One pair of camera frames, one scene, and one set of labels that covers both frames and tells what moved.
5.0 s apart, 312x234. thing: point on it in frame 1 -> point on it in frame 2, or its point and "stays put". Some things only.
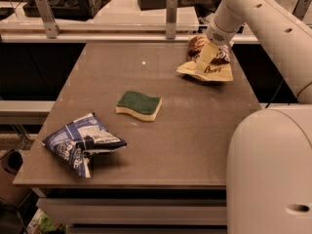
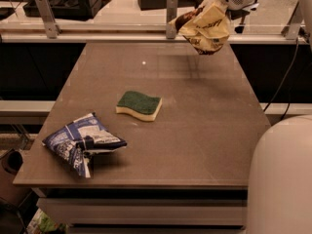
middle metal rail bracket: (172, 2) stays put
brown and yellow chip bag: (220, 66) -> (206, 28)
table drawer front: (139, 212) stays put
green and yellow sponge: (144, 106) stays put
